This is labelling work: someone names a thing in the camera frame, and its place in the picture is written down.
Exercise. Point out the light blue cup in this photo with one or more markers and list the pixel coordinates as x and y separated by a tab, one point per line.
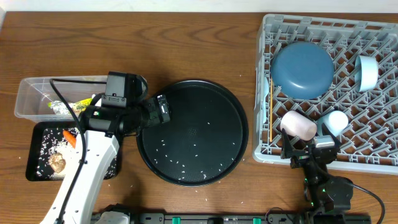
335	121

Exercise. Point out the white plastic knife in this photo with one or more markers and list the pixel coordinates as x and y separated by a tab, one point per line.
265	94

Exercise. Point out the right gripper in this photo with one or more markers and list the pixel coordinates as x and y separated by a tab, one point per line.
300	157

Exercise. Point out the dark blue plate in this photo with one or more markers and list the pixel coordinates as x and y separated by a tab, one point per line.
303	70

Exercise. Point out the light blue rice bowl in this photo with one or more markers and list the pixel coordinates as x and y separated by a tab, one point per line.
367	73

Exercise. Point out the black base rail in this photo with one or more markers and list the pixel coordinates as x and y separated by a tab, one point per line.
113	217

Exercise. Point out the orange carrot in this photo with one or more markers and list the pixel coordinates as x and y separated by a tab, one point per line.
70	138

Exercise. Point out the pink cup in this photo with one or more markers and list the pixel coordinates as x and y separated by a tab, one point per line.
298	125

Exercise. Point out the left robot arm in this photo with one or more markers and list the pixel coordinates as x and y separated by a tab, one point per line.
99	141

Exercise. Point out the green snack wrapper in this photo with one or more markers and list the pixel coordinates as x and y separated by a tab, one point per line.
60	108

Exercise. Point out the grey dishwasher rack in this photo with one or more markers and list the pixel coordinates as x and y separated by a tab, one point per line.
369	142

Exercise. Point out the spilled white rice pile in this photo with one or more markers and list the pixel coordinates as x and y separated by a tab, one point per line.
53	141

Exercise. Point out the clear plastic bin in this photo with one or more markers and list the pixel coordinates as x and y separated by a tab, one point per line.
34	94

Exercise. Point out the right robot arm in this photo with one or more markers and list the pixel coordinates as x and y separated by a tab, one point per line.
329	196

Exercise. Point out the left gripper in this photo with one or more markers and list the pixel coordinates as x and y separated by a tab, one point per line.
158	116

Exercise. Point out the wooden chopstick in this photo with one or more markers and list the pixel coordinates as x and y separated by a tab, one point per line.
271	110

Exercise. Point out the round black serving tray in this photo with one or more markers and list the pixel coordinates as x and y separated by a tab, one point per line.
205	138

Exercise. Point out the black rectangular tray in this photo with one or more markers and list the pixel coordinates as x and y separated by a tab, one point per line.
35	143

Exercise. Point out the dried brown mushroom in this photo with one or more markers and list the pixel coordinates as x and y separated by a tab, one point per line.
57	162

